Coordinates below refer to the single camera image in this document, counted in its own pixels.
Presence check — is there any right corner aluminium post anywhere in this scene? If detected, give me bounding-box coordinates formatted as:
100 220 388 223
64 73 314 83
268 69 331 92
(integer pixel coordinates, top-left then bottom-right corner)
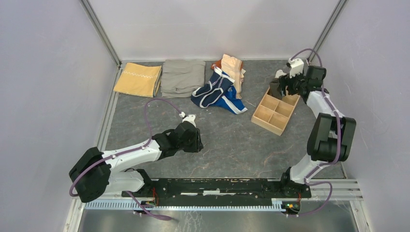
313 0 348 52

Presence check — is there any corner aluminium post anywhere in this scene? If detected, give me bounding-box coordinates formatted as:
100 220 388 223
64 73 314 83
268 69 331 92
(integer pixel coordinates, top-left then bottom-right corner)
79 0 122 67
313 0 348 52

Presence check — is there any navy blue white-trimmed underwear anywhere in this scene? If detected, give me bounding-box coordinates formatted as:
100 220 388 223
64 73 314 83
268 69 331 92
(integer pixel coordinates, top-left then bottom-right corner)
190 67 248 115

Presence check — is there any folded grey cloth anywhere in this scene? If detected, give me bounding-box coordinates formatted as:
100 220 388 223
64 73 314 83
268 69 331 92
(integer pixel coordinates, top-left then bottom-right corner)
161 59 206 98

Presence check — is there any peach orange underwear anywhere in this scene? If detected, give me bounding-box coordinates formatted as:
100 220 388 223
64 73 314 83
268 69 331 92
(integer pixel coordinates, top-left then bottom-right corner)
211 54 246 99

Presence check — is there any left corner aluminium post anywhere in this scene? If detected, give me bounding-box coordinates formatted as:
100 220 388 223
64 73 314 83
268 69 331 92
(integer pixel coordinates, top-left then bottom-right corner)
79 0 122 67

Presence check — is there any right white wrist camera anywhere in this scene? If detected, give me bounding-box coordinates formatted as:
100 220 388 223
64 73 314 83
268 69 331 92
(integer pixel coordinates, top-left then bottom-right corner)
288 58 304 78

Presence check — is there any folded yellow cloth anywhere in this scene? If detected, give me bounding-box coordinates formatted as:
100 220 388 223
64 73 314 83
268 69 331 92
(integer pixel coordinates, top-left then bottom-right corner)
113 63 162 98

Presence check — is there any wooden compartment organizer box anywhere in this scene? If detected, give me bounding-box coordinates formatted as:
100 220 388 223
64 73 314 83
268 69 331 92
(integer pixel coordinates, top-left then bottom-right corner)
251 88 300 136

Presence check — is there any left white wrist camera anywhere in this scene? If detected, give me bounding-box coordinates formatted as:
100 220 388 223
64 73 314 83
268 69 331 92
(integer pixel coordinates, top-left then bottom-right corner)
179 112 196 127

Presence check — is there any olive boxer briefs beige waistband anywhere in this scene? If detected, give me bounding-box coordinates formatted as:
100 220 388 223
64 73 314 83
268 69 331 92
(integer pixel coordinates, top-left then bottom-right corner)
269 78 282 100

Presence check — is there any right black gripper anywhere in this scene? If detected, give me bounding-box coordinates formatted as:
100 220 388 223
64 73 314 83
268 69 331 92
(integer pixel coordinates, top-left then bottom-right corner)
277 68 308 97

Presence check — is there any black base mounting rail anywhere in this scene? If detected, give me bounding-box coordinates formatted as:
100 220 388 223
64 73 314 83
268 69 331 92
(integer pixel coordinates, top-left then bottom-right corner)
132 178 312 206

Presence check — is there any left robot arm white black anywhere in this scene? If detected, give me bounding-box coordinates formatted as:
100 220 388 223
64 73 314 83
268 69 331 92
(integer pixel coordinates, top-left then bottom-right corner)
69 121 204 203

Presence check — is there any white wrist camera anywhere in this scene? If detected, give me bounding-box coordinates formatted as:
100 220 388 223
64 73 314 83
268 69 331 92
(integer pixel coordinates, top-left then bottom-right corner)
288 58 304 78
179 112 196 127

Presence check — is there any aluminium frame rail front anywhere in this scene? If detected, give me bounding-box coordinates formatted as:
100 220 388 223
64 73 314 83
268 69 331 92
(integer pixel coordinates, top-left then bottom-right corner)
83 179 363 212

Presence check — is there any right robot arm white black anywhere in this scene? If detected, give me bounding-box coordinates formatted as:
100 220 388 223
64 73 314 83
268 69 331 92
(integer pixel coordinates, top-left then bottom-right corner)
275 65 356 197

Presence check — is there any rolled white cloth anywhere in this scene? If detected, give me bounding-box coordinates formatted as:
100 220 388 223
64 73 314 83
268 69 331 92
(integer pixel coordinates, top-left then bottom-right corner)
275 70 287 79

